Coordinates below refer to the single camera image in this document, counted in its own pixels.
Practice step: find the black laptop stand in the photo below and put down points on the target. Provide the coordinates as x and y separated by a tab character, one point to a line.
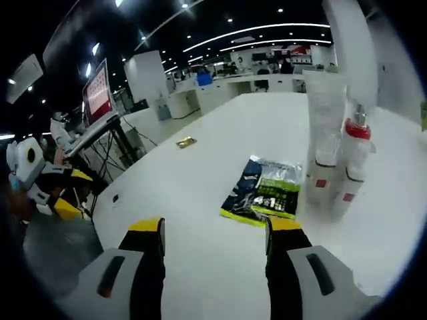
121	143

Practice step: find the blue storage bin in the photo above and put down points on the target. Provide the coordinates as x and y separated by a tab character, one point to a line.
204	80

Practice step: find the long white counter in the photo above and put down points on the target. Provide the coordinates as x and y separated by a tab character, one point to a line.
233	90

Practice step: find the gold foil packet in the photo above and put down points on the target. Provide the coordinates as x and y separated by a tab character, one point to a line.
187	142

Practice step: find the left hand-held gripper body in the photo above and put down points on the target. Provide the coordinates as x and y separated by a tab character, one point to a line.
25	170

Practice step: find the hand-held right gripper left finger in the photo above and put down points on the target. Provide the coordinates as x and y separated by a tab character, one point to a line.
146	283

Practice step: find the ceiling air conditioner unit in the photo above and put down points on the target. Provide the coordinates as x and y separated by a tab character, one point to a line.
25	78

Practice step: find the green black sachet packet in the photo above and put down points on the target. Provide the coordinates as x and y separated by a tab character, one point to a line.
263	193

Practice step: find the red collar skincare spray bottle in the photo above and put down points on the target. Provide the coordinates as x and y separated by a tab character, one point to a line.
358	130

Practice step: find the person's left hand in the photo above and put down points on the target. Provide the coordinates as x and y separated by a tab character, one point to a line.
21	206

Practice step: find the open laptop red screen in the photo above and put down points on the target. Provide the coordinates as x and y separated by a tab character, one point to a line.
96	90

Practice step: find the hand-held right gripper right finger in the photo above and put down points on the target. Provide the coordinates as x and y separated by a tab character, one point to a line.
287	286

